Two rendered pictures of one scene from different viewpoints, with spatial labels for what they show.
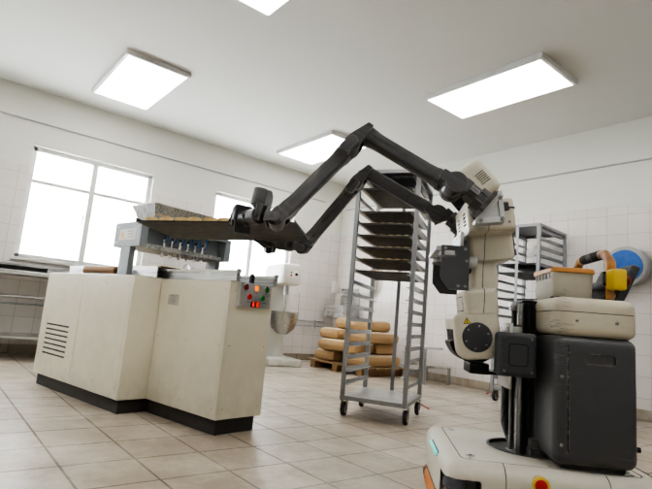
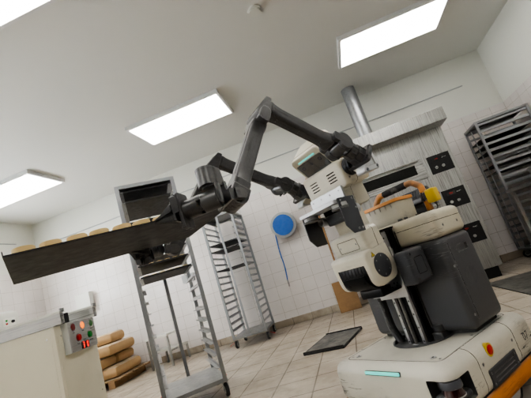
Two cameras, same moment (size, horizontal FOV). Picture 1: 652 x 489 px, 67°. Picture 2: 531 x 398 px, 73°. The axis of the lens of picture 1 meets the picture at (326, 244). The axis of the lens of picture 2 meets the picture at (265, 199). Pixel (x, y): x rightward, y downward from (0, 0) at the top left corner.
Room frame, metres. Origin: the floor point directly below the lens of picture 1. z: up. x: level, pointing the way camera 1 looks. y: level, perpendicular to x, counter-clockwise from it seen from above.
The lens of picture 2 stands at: (0.85, 0.78, 0.75)
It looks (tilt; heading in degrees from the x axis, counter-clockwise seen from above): 12 degrees up; 318
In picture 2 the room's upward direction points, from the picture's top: 18 degrees counter-clockwise
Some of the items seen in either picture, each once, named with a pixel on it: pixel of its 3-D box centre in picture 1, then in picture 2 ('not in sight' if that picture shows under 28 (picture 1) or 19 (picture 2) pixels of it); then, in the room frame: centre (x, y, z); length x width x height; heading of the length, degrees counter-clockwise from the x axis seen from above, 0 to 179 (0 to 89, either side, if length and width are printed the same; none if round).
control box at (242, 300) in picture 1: (253, 295); (80, 334); (2.89, 0.39, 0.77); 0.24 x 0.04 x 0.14; 140
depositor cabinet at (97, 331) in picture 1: (126, 336); not in sight; (3.76, 1.41, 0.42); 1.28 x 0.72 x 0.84; 50
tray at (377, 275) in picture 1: (391, 277); (165, 275); (3.88, -0.53, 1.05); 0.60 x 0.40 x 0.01; 159
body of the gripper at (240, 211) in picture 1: (245, 218); (192, 208); (1.71, 0.29, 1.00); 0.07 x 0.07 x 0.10; 39
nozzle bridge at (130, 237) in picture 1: (173, 256); not in sight; (3.45, 1.05, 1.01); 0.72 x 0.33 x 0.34; 140
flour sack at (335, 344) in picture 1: (345, 345); (86, 368); (6.90, -0.39, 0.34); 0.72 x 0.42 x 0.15; 43
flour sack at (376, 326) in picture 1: (362, 324); (96, 342); (7.01, -0.61, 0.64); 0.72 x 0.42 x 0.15; 45
